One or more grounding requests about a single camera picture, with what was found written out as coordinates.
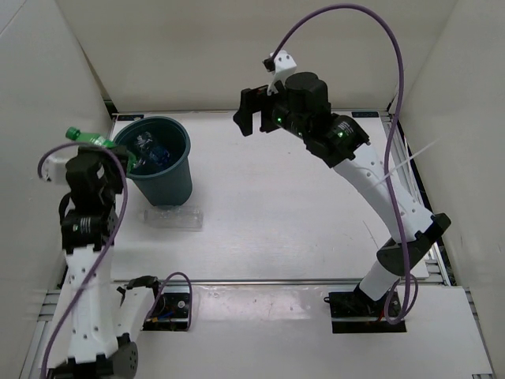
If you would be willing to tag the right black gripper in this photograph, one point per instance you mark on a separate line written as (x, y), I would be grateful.
(251, 101)

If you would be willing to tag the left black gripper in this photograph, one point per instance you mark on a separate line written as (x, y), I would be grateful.
(110, 163)

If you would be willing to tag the tall blue-label water bottle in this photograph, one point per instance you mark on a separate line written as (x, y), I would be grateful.
(143, 145)

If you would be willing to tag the short blue-label water bottle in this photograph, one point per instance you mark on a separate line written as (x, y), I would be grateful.
(160, 156)

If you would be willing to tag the green plastic soda bottle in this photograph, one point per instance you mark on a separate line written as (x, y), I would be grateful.
(75, 134)

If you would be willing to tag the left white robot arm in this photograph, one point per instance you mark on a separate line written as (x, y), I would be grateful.
(95, 337)

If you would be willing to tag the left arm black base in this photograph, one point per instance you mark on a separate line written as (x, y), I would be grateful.
(172, 311)

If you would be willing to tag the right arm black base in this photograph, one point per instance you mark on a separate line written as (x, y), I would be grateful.
(350, 314)

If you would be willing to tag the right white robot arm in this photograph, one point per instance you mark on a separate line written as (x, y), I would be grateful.
(346, 148)

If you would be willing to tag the dark teal plastic bin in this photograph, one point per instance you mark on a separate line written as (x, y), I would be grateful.
(162, 186)

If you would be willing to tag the clear crushed plastic bottle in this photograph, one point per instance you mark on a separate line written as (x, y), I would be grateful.
(190, 219)

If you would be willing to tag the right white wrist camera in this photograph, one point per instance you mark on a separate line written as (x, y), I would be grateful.
(281, 66)

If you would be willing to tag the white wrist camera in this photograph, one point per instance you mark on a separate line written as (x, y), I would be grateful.
(54, 170)
(281, 66)

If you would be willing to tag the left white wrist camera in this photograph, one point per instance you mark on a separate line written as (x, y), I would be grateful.
(54, 170)

